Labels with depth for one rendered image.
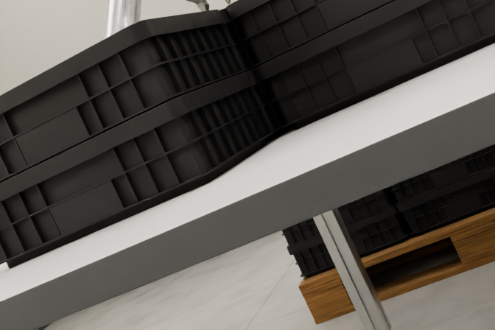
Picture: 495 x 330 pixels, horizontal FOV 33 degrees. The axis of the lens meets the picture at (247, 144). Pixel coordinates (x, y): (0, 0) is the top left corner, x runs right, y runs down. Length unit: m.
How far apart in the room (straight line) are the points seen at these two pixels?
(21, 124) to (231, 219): 0.53
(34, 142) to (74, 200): 0.10
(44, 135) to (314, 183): 0.55
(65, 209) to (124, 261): 0.41
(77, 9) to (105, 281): 4.45
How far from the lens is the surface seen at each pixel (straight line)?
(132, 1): 2.12
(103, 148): 1.14
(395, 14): 1.30
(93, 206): 1.18
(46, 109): 1.19
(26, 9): 5.39
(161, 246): 0.79
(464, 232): 2.70
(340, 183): 0.73
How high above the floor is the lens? 0.78
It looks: 3 degrees down
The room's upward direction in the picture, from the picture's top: 25 degrees counter-clockwise
